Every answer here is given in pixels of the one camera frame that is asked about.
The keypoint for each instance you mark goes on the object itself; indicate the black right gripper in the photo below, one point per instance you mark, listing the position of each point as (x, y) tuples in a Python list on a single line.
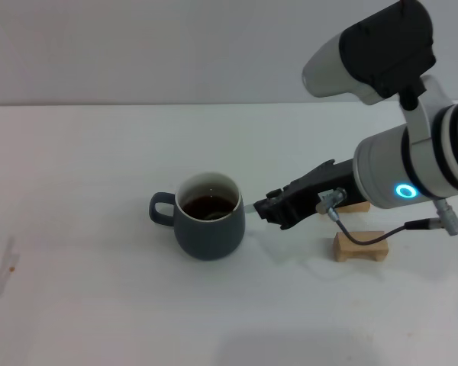
[(320, 190)]

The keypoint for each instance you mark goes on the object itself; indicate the dark grey ceramic cup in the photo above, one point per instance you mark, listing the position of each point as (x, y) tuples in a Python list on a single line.
[(210, 240)]

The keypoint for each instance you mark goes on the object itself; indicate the reddish stained wooden block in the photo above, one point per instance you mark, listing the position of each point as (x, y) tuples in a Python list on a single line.
[(357, 207)]

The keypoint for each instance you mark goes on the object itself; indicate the pale notched wooden block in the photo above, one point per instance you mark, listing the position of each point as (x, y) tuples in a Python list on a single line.
[(345, 248)]

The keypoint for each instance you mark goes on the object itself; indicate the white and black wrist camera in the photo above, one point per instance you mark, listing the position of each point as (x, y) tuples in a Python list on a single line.
[(366, 53)]

